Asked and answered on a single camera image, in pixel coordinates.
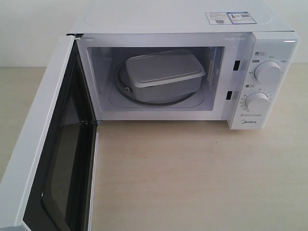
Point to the white microwave oven body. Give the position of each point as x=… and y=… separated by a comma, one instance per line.
x=111, y=31

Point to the warning label sticker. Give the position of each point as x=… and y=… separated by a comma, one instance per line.
x=230, y=18

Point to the white microwave door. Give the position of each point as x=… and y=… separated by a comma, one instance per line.
x=49, y=181

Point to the white microwave knob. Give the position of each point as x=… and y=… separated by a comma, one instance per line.
x=257, y=102
x=268, y=72

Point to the white upper microwave knob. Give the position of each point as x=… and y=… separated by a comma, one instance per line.
x=268, y=72

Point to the white lidded food container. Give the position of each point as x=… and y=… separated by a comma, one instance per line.
x=164, y=75

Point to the white lower microwave knob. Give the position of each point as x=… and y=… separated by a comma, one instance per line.
x=257, y=102

